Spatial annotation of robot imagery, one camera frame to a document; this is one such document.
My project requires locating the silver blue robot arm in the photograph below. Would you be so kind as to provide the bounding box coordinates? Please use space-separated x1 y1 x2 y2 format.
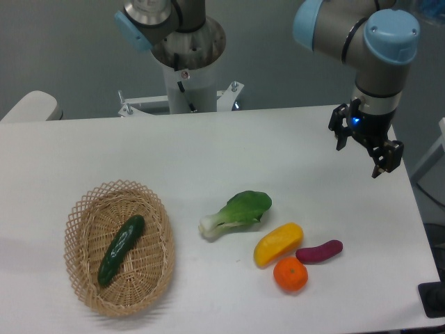
114 1 420 177

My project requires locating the purple sweet potato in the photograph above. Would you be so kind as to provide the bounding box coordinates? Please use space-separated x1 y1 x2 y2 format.
296 239 343 264

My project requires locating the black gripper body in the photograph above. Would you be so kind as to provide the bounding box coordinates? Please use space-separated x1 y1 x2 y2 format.
347 98 396 149

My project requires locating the black device at edge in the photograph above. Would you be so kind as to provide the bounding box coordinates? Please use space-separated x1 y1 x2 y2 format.
418 282 445 319

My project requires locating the green cucumber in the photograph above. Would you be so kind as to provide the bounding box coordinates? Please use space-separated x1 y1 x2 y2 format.
97 214 145 287

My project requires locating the yellow mango slice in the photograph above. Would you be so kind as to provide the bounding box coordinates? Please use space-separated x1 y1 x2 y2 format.
253 223 304 268

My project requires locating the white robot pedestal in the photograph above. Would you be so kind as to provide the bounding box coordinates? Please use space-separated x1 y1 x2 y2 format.
115 12 244 114

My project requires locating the orange tangerine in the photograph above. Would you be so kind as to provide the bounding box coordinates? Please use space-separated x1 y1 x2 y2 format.
273 257 308 292

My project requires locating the green bok choy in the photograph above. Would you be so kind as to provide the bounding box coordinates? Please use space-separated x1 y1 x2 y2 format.
198 191 272 239

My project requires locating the white chair backrest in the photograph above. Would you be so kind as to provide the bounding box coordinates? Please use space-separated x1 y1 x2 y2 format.
1 90 63 124

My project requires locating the woven wicker basket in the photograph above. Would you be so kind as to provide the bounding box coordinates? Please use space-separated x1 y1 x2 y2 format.
64 180 175 317

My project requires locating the white furniture at right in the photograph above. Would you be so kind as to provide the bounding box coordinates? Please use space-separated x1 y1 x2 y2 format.
410 118 444 184

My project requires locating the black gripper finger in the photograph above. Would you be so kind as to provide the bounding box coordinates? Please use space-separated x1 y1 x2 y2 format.
328 104 352 150
369 139 404 178

